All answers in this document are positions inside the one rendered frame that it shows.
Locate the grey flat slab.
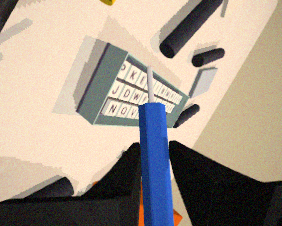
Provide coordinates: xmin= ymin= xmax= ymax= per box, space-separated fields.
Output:
xmin=189 ymin=68 xmax=218 ymax=99

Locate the blue stylus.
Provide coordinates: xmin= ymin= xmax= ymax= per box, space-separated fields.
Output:
xmin=138 ymin=66 xmax=174 ymax=226

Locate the keyboard with white letter keys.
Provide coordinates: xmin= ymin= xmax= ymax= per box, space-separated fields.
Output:
xmin=75 ymin=42 xmax=190 ymax=129

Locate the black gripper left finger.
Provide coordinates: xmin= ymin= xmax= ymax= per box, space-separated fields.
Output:
xmin=0 ymin=142 xmax=142 ymax=226

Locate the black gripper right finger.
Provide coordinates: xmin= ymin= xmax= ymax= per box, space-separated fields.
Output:
xmin=169 ymin=140 xmax=282 ymax=226

